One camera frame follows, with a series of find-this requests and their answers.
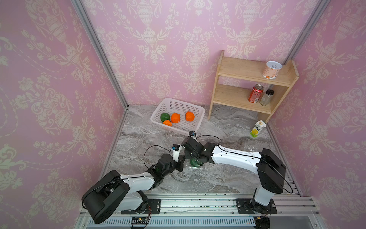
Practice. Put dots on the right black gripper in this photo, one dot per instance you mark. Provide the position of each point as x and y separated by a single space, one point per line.
187 154

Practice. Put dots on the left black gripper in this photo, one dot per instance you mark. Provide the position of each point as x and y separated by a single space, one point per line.
180 163

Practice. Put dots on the green fruit container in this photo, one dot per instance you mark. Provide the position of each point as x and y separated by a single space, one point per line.
195 163
164 117

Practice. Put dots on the orange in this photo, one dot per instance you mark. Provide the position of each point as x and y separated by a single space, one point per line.
167 123
175 118
189 116

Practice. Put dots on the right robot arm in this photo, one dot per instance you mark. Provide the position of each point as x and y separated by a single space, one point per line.
269 168

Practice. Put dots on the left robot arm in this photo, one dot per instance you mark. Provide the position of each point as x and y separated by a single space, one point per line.
122 192

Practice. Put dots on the white plastic basket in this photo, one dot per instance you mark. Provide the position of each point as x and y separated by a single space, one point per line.
171 106

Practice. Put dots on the lemon drink carton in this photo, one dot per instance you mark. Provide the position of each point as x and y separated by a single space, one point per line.
258 127

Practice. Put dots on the wooden two-tier shelf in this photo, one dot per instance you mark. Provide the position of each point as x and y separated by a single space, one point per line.
251 71

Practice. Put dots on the glass jar black lid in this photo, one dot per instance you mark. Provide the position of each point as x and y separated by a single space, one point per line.
266 98

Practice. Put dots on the red soda can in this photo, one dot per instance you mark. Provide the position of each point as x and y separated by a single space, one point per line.
256 93

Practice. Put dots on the white orange paper cup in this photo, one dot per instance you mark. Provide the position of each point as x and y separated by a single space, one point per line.
271 70

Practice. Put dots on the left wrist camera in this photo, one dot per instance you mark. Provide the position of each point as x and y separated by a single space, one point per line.
176 149

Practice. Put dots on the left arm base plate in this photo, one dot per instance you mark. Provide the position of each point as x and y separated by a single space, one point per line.
151 206

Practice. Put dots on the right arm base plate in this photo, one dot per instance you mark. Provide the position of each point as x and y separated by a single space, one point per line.
249 206

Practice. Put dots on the aluminium rail frame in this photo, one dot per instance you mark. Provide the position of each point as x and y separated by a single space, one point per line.
213 211

